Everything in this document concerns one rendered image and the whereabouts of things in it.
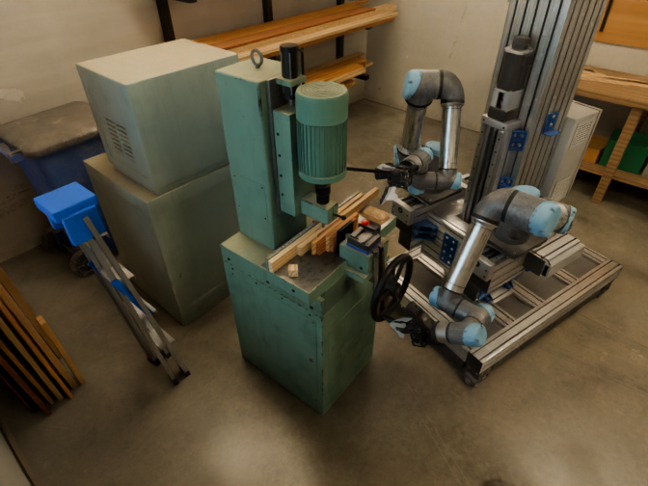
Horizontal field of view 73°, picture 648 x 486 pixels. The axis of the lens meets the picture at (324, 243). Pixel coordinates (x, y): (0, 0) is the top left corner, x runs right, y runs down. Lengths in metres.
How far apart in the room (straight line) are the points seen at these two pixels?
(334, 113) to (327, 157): 0.16
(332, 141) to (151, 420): 1.63
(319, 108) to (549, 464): 1.84
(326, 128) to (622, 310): 2.35
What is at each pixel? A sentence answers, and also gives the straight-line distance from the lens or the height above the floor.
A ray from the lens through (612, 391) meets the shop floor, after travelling 2.78.
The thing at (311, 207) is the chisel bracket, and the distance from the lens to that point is 1.70.
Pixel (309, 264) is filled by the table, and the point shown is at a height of 0.90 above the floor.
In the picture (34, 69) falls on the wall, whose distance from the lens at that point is 3.44.
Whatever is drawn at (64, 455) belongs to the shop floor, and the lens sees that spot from 2.52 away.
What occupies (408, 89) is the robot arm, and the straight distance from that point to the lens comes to 1.90.
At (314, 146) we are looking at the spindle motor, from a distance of 1.48.
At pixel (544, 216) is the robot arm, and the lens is 1.51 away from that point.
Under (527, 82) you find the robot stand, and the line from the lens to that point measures 2.04.
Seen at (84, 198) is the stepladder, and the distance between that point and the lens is 1.78.
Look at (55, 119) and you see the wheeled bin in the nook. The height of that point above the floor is 0.96.
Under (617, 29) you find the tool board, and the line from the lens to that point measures 4.50.
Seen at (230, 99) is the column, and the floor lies 1.43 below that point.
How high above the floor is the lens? 2.00
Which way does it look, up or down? 39 degrees down
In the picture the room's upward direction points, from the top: straight up
